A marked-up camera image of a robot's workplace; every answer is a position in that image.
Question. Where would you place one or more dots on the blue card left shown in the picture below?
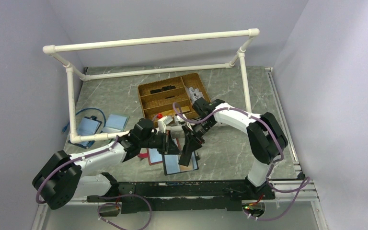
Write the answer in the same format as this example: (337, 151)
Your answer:
(87, 127)

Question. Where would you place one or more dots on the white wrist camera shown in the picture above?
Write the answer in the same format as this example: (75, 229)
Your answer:
(163, 121)
(179, 121)

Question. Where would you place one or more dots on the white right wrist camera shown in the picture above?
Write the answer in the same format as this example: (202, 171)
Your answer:
(179, 121)

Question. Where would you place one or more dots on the red framed card holder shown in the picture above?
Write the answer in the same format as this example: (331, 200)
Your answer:
(152, 155)

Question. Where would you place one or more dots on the brown woven divided tray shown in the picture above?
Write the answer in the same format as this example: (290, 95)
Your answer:
(153, 104)

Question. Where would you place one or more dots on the white PVC pipe frame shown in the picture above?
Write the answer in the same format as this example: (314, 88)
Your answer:
(54, 51)

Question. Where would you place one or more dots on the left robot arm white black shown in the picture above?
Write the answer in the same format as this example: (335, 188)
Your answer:
(65, 176)

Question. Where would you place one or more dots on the black card in tray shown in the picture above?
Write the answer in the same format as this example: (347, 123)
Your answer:
(162, 89)

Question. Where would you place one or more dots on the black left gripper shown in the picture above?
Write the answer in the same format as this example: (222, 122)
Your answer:
(167, 146)

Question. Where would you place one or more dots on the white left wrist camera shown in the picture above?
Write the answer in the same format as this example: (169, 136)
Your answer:
(163, 121)

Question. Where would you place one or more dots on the gold card in tray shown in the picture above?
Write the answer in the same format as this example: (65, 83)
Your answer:
(184, 109)

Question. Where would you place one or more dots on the grey cards in tray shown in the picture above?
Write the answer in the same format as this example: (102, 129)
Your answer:
(194, 94)

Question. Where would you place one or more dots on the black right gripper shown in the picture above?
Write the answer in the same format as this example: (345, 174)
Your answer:
(193, 140)

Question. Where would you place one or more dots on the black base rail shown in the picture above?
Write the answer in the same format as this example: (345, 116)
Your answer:
(229, 195)

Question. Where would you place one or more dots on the black credit card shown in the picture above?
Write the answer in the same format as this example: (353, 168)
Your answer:
(186, 155)

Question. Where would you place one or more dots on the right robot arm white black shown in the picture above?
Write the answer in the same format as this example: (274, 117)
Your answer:
(266, 137)

